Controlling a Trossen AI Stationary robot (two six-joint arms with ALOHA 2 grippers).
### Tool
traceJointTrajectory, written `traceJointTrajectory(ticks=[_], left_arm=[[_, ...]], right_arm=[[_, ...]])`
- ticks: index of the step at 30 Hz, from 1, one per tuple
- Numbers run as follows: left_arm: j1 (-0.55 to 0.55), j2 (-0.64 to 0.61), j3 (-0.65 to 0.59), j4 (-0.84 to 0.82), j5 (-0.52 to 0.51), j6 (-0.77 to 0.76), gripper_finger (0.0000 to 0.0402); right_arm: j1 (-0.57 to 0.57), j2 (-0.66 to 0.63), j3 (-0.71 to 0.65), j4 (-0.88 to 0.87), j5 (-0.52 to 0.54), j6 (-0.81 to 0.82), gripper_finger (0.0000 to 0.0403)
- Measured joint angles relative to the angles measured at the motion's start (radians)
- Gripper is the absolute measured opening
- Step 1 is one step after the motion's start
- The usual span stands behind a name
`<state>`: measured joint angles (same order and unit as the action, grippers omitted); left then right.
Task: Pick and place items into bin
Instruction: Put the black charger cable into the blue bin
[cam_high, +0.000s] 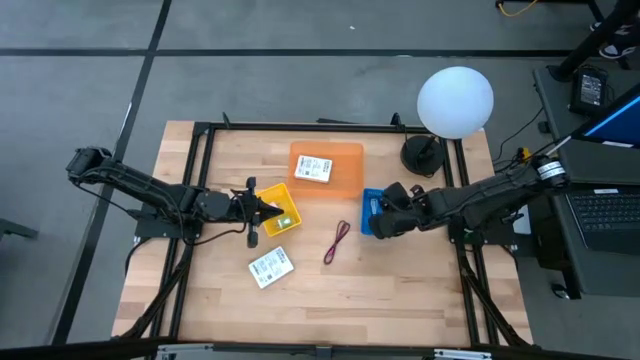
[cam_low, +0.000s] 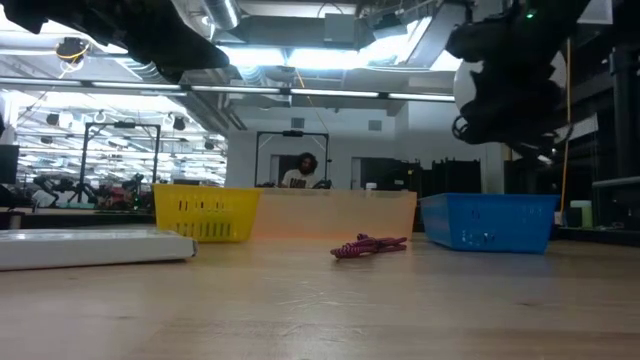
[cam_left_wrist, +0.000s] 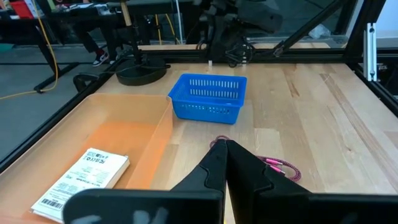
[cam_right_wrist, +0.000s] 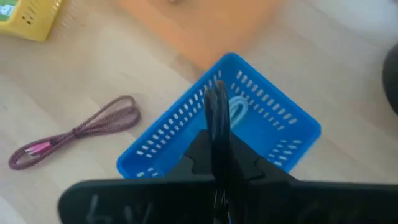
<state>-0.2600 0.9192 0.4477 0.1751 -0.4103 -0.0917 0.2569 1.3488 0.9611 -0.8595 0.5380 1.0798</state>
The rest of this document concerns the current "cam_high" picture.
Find silver metal bracket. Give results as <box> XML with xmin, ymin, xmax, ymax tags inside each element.
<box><xmin>432</xmin><ymin>348</ymin><xmax>493</xmax><ymax>360</ymax></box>
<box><xmin>155</xmin><ymin>342</ymin><xmax>215</xmax><ymax>360</ymax></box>

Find long black crossbar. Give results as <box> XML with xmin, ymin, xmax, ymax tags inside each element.
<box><xmin>0</xmin><ymin>338</ymin><xmax>640</xmax><ymax>360</ymax></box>

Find white globe lamp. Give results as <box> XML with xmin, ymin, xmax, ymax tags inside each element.
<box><xmin>416</xmin><ymin>65</ymin><xmax>495</xmax><ymax>141</ymax></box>

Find black aluminium table frame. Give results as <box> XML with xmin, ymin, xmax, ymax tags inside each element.
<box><xmin>110</xmin><ymin>112</ymin><xmax>535</xmax><ymax>351</ymax></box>

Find yellow plastic basket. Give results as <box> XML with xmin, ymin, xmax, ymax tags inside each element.
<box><xmin>256</xmin><ymin>182</ymin><xmax>303</xmax><ymax>238</ymax></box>

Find yellow floor cable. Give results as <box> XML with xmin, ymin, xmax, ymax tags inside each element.
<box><xmin>496</xmin><ymin>0</ymin><xmax>540</xmax><ymax>19</ymax></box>

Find black diagonal stand leg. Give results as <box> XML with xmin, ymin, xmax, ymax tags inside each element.
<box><xmin>548</xmin><ymin>0</ymin><xmax>640</xmax><ymax>82</ymax></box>

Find black laptop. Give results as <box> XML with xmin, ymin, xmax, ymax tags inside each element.
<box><xmin>564</xmin><ymin>185</ymin><xmax>640</xmax><ymax>256</ymax></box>

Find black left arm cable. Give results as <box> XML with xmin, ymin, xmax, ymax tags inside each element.
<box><xmin>192</xmin><ymin>227</ymin><xmax>251</xmax><ymax>246</ymax></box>

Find magenta usb cable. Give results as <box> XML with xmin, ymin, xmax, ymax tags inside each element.
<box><xmin>322</xmin><ymin>219</ymin><xmax>352</xmax><ymax>266</ymax></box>

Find blue plastic basket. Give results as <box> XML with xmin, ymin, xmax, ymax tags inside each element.
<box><xmin>360</xmin><ymin>187</ymin><xmax>386</xmax><ymax>236</ymax></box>

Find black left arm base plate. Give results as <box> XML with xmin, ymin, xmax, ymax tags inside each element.
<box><xmin>133</xmin><ymin>199</ymin><xmax>206</xmax><ymax>240</ymax></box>

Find black power adapter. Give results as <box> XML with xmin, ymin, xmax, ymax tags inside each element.
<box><xmin>569</xmin><ymin>66</ymin><xmax>610</xmax><ymax>117</ymax></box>

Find white cable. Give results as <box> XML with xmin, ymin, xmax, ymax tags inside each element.
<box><xmin>547</xmin><ymin>135</ymin><xmax>572</xmax><ymax>156</ymax></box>

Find black round lamp base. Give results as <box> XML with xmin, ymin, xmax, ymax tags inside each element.
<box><xmin>399</xmin><ymin>133</ymin><xmax>446</xmax><ymax>177</ymax></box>

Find orange translucent plastic bin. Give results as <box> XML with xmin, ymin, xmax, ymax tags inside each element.
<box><xmin>288</xmin><ymin>140</ymin><xmax>366</xmax><ymax>200</ymax></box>

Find black computer monitor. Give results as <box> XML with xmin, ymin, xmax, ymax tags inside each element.
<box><xmin>569</xmin><ymin>82</ymin><xmax>640</xmax><ymax>150</ymax></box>

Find black floor cables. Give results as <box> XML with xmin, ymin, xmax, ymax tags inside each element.
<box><xmin>492</xmin><ymin>105</ymin><xmax>546</xmax><ymax>169</ymax></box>

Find dark grey floor object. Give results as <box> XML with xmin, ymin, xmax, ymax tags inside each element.
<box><xmin>0</xmin><ymin>217</ymin><xmax>40</xmax><ymax>242</ymax></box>

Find white card reader box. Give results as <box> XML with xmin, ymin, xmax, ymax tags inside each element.
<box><xmin>248</xmin><ymin>245</ymin><xmax>295</xmax><ymax>290</ymax></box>
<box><xmin>293</xmin><ymin>154</ymin><xmax>334</xmax><ymax>184</ymax></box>

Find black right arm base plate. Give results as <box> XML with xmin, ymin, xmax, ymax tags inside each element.
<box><xmin>446</xmin><ymin>219</ymin><xmax>517</xmax><ymax>246</ymax></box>

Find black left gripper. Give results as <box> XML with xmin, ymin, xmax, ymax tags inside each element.
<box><xmin>227</xmin><ymin>175</ymin><xmax>285</xmax><ymax>249</ymax></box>

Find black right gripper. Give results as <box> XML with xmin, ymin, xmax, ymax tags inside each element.
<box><xmin>368</xmin><ymin>181</ymin><xmax>429</xmax><ymax>240</ymax></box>

